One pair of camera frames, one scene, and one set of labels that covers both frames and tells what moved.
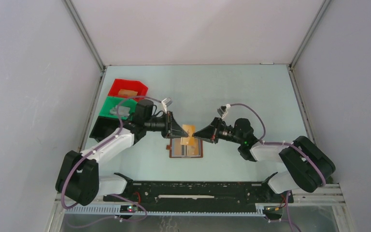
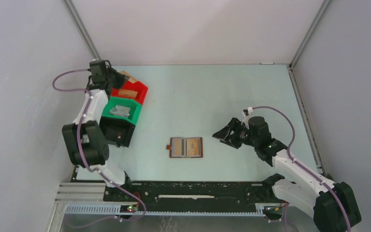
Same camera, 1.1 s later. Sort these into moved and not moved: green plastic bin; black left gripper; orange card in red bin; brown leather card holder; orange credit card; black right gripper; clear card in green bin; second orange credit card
Moved: orange credit card; black left gripper; black right gripper
Not moved: clear card in green bin; green plastic bin; second orange credit card; orange card in red bin; brown leather card holder
